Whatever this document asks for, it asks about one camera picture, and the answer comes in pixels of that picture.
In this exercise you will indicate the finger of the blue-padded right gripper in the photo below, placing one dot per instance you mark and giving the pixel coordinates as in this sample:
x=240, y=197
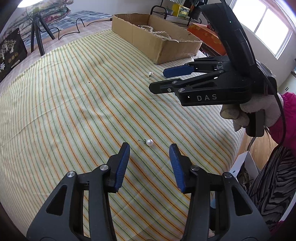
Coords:
x=178, y=71

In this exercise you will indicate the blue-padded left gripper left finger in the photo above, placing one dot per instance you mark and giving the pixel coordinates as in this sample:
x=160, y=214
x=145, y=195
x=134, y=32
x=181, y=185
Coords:
x=78, y=208

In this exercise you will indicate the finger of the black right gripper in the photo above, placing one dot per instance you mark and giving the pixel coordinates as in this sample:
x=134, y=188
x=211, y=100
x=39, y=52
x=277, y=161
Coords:
x=201, y=81

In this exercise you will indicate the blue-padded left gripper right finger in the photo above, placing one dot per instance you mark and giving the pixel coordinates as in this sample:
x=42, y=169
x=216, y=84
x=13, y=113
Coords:
x=219, y=208

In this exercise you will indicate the grey gloved right hand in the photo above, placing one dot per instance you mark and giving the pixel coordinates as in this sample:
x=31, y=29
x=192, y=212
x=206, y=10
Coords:
x=239, y=115

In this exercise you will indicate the brown cardboard box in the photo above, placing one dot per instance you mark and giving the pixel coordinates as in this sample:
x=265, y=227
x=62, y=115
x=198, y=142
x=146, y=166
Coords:
x=160, y=40

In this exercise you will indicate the window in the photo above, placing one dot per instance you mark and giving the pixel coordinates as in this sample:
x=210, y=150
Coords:
x=264, y=23

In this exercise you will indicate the yellow green box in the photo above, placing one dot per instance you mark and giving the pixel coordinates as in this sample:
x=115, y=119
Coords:
x=180, y=11

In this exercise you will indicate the black clothes rack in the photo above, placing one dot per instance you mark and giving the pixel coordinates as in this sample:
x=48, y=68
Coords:
x=166, y=13

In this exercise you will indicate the yellow striped cloth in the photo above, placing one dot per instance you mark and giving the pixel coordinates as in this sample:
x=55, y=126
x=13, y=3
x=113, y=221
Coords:
x=74, y=107

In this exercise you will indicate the pink checkered blanket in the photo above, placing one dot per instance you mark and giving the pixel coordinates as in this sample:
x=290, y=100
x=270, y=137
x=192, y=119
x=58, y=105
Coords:
x=50, y=45

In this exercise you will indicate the floral folded quilt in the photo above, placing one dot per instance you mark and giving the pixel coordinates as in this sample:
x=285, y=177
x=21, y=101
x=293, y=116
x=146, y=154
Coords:
x=51, y=11

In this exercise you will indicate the black tripod stand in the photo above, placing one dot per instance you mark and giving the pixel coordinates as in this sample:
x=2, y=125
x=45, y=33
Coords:
x=36, y=32

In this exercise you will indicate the black snack bag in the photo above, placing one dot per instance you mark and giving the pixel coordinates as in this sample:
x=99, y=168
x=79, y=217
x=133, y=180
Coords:
x=13, y=51

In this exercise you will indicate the white ring light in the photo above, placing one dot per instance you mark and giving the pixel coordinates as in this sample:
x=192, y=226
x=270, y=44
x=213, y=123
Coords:
x=27, y=3

